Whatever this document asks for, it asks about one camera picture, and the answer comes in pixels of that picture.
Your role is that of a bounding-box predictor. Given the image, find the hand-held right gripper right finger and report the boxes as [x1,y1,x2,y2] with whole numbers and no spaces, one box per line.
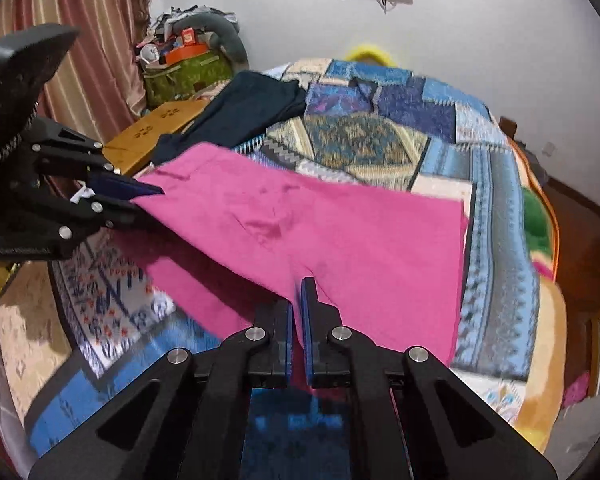
[300,276,558,480]

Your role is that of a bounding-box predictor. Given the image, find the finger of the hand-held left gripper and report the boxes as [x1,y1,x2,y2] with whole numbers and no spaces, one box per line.
[30,116,165,197]
[30,175,153,260]

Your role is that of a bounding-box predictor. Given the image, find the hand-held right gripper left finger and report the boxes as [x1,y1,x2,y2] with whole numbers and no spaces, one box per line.
[28,299,295,480]

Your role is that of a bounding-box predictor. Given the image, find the pink pants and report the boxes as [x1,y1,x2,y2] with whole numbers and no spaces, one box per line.
[111,142,470,367]

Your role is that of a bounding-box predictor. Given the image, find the striped pink curtain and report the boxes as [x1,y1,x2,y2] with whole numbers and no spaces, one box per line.
[0,0,156,146]

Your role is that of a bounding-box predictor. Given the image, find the green patterned bag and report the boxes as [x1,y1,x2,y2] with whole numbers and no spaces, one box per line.
[142,52,235,108]

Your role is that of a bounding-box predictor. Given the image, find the dark navy garment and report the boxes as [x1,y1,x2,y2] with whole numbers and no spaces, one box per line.
[151,71,308,166]

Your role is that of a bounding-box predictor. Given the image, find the orange box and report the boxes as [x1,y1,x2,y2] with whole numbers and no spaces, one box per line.
[162,42,208,66]

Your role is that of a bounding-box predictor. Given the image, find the patchwork printed blanket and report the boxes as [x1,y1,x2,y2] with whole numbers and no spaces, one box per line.
[24,57,546,458]

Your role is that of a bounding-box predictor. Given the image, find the grey neck pillow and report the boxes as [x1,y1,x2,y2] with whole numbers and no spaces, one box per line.
[166,12,249,71]

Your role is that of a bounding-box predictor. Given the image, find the yellow plush item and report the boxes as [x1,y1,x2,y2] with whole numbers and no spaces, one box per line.
[344,44,393,66]

